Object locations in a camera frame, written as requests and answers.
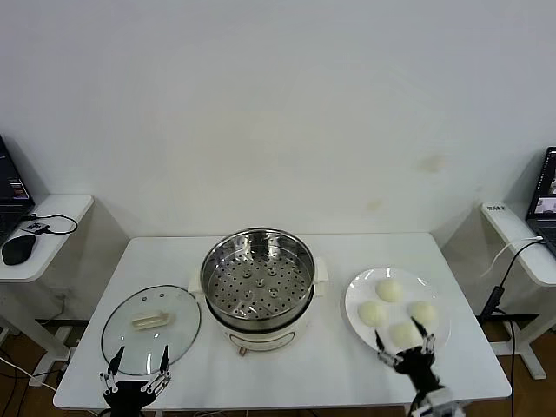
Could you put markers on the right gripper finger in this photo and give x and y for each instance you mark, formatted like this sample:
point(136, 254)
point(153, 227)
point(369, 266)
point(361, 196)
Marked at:
point(428, 345)
point(386, 357)

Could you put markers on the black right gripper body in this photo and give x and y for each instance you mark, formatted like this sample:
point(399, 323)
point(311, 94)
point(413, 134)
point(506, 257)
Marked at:
point(417, 367)

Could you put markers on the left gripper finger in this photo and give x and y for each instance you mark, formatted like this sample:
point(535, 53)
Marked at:
point(115, 364)
point(164, 360)

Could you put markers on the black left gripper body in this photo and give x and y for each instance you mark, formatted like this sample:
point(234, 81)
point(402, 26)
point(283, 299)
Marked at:
point(123, 393)

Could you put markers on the white steamed baozi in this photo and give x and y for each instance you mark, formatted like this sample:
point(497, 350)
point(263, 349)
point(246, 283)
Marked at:
point(425, 309)
point(388, 290)
point(404, 333)
point(372, 313)

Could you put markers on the perforated steel steamer basket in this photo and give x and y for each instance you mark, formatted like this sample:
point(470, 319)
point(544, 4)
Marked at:
point(226, 286)

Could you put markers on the white round plate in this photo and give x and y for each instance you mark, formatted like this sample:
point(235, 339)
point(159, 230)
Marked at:
point(360, 295)

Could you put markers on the cream electric pot base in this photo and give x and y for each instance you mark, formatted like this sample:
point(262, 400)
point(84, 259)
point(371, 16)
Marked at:
point(260, 339)

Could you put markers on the black computer mouse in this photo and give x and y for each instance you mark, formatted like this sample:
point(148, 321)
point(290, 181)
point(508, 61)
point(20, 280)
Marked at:
point(17, 249)

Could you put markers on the small black patterned device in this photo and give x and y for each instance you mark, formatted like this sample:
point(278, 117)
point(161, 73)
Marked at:
point(35, 226)

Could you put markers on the black open laptop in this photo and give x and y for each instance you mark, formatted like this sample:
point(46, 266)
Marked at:
point(13, 191)
point(543, 204)

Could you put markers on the white wall socket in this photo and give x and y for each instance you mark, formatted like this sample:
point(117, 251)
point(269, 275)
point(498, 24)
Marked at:
point(61, 297)

